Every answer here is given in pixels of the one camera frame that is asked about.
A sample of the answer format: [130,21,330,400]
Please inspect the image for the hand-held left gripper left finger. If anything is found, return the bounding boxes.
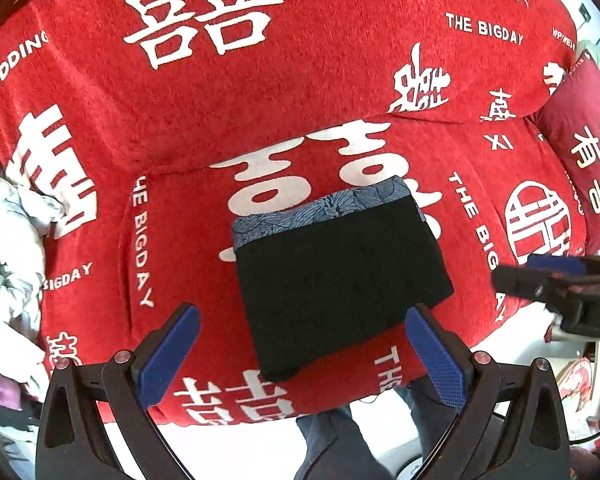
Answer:
[35,302,203,480]

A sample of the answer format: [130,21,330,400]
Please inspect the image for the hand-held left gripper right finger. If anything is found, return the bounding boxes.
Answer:
[405,305,572,480]

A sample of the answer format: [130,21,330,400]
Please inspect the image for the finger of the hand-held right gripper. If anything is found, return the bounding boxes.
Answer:
[526,254,589,277]
[491,264,572,307]

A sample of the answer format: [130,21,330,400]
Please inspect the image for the black pants with blue waistband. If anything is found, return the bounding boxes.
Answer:
[230,175,455,383]

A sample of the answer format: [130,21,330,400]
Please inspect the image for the person's right leg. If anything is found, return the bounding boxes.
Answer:
[394,374,458,463]

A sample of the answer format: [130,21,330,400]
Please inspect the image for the dark red printed cushion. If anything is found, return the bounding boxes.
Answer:
[530,55,600,257]

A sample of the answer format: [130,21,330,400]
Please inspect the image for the pile of white clothes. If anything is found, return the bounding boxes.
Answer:
[0,145,56,401]

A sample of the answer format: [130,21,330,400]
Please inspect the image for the red printed sofa cover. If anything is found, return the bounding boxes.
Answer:
[0,0,590,428]

